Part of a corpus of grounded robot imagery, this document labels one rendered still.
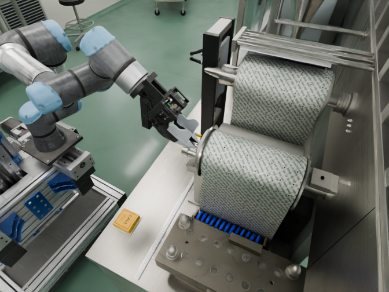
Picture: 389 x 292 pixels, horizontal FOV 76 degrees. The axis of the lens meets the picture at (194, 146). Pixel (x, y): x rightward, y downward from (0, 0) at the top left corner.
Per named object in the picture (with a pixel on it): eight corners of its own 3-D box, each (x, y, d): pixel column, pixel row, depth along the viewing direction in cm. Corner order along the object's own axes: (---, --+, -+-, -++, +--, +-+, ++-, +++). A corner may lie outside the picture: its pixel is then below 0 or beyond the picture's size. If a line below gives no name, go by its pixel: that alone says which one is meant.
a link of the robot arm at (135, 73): (110, 87, 60) (130, 71, 65) (125, 101, 61) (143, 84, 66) (122, 70, 54) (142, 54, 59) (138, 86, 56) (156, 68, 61)
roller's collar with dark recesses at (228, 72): (224, 77, 83) (226, 59, 79) (242, 81, 82) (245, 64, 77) (217, 87, 79) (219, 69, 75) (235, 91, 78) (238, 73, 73)
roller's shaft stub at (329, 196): (299, 181, 64) (305, 170, 61) (328, 190, 62) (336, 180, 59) (296, 194, 61) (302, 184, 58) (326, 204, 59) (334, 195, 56)
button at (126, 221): (125, 210, 94) (123, 207, 92) (140, 217, 92) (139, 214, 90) (113, 226, 90) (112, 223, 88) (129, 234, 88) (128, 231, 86)
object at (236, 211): (199, 213, 84) (201, 182, 70) (268, 243, 77) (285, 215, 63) (199, 214, 83) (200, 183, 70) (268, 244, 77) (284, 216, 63)
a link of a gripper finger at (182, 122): (208, 137, 64) (182, 113, 61) (194, 145, 68) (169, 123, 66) (212, 130, 66) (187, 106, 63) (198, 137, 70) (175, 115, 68)
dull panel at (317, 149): (336, 19, 219) (349, -11, 201) (341, 21, 218) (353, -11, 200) (287, 260, 82) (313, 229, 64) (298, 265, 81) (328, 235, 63)
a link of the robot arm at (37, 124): (25, 128, 123) (10, 106, 113) (51, 115, 129) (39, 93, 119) (35, 140, 117) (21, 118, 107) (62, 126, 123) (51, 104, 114)
